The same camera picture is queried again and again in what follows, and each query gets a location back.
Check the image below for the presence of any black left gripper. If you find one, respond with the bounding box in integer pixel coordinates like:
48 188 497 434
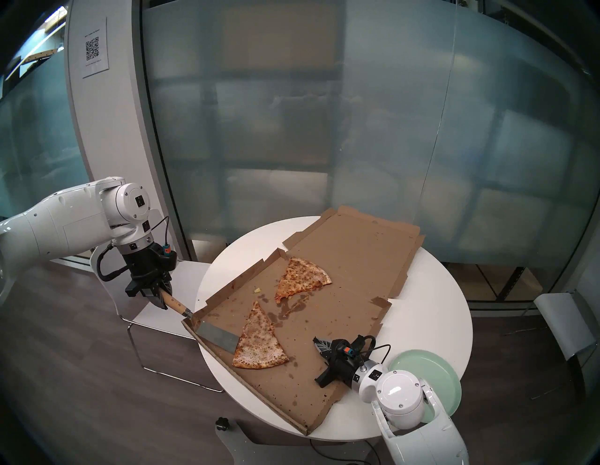
122 243 177 310

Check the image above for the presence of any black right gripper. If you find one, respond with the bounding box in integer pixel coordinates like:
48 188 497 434
313 337 364 389

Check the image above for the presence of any pale cheese pizza slice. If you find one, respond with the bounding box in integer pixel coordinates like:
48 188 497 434
232 300 290 370

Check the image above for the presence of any metal spatula with wooden handle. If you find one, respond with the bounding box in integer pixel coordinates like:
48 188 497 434
159 290 240 354

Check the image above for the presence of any cardboard pizza box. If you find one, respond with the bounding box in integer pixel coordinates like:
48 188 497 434
181 205 425 435

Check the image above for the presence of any grey robot base platform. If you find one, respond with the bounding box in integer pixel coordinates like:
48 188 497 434
215 417 385 465

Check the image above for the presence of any browned pizza slice bitten tip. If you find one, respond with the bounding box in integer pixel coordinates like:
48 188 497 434
275 257 332 304

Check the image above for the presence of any pale green plate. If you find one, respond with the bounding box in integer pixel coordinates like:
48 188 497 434
388 349 462 424

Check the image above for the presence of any black metal shelf upright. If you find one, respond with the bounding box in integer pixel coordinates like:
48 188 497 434
498 266 525 301

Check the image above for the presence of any white chair with black legs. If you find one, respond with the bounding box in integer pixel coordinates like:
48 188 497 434
504 290 598 401

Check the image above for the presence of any paper sign with QR code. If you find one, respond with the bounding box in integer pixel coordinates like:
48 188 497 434
81 17 110 79

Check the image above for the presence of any white chair with handle hole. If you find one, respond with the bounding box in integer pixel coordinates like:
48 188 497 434
90 209 224 393

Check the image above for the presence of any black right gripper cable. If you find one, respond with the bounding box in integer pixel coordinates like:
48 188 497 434
354 335 392 366

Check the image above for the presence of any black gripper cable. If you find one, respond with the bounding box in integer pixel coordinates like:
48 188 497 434
96 216 170 283
354 335 392 366

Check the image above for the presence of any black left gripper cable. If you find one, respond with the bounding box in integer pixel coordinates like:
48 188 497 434
96 216 170 283

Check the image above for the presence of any thin black floor cable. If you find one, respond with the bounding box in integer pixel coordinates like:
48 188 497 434
309 439 381 465

